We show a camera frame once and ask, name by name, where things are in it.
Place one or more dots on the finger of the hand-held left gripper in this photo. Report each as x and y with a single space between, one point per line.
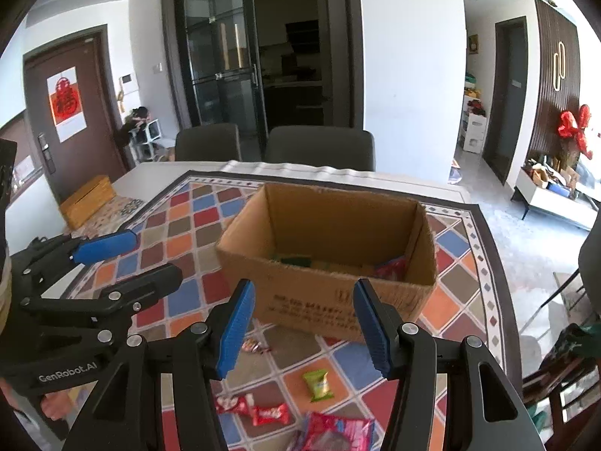
141 286
103 245

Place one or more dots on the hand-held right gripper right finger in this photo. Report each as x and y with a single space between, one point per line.
375 333

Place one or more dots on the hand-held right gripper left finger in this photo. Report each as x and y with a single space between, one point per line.
234 333

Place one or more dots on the pink snack packet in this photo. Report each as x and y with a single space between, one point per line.
390 268

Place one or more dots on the brown cardboard box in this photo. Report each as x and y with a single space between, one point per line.
305 300

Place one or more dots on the dark green snack packet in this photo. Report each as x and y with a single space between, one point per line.
293 260

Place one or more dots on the person's left hand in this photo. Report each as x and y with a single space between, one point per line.
56 406

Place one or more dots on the small red white candy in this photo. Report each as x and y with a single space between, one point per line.
256 346

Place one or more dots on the beige patterned cloth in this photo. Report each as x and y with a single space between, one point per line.
123 209

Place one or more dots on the yellow wooden box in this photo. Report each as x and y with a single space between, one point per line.
87 202

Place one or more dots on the small light green packet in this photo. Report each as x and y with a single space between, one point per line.
317 384

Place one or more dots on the colourful checked table mat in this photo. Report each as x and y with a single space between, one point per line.
197 225

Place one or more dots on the brown entrance door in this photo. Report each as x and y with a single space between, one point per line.
94 159

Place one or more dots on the large pink wafer packet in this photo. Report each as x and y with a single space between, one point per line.
338 432

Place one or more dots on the small white stool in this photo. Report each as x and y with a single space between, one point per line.
149 138

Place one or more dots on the black bag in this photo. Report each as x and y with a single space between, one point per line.
131 127

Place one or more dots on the red and white door poster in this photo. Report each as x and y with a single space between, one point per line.
66 103

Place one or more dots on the dark grey dining chair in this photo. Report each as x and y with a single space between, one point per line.
209 143
319 148

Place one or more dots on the brown wooden chair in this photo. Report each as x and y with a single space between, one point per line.
554 385

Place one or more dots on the dark green cloth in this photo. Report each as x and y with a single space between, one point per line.
570 343

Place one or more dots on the white low cabinet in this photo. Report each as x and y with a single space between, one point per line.
549 202

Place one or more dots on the white storage shelf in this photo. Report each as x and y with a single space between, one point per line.
473 127

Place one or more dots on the grey upholstered chair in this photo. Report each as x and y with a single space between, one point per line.
590 253

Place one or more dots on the dark glass sliding door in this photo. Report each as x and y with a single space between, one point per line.
220 47

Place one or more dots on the dark interior door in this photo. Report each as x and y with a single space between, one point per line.
504 98

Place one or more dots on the red foil balloon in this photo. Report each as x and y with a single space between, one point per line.
570 127

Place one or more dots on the small framed wall picture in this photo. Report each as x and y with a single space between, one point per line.
473 44

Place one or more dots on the dark slatted wall panel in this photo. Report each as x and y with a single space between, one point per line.
544 80

